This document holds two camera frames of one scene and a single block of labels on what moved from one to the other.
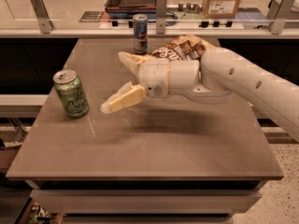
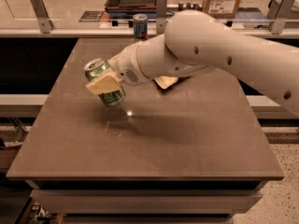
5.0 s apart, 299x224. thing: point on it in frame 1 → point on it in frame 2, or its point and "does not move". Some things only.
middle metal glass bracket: [161, 11] does not move
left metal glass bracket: [45, 24] does not move
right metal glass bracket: [277, 12] does not move
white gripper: [154, 77] → [127, 66]
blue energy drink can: [140, 34] does not move
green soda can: [72, 92] → [96, 66]
